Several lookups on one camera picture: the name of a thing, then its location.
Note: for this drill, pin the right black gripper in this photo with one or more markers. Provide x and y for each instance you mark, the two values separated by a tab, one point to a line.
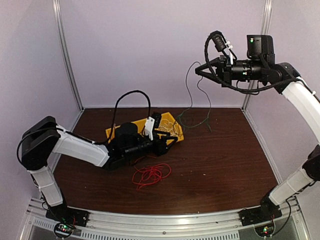
224	60

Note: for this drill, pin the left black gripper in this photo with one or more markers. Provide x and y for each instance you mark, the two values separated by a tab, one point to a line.
159	151

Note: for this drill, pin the yellow three-compartment bin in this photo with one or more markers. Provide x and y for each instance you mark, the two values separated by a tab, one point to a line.
167	124

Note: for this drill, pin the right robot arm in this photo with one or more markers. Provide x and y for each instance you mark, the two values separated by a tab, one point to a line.
259	72

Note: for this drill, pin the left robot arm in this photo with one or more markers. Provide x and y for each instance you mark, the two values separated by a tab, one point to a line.
124	142

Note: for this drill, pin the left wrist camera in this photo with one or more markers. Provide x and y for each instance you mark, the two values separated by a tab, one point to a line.
152	123

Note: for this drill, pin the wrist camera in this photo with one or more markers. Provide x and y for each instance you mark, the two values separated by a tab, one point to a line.
222	45
152	123

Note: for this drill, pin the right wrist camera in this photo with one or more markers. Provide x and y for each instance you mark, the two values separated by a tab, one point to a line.
222	45

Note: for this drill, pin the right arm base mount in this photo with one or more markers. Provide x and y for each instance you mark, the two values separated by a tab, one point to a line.
262	220

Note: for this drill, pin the front aluminium rail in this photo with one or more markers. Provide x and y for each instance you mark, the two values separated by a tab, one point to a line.
223	225

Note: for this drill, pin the left aluminium frame post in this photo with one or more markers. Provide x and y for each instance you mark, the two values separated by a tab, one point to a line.
65	53

